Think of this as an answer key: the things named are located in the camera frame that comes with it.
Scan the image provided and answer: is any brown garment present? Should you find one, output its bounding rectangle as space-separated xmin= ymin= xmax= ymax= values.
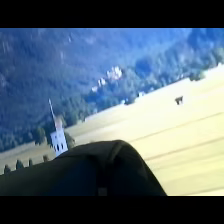
xmin=0 ymin=139 xmax=168 ymax=197

